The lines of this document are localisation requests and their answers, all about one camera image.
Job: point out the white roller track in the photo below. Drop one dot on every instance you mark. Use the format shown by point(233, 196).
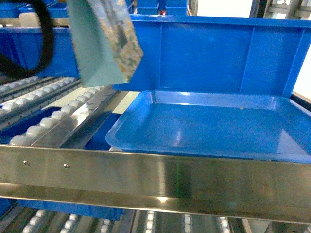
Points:
point(53, 130)

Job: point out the blue crate on left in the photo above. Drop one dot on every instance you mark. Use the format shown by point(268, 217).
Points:
point(23, 46)

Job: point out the blue plastic tray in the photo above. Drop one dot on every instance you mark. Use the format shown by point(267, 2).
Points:
point(257, 127)

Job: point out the large blue crate behind tray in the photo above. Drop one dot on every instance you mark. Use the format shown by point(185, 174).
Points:
point(219, 54)

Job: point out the flower gift bag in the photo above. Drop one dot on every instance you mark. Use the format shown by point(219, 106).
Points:
point(104, 40)

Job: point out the stainless steel front rail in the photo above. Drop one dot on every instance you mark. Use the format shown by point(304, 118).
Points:
point(267, 190)

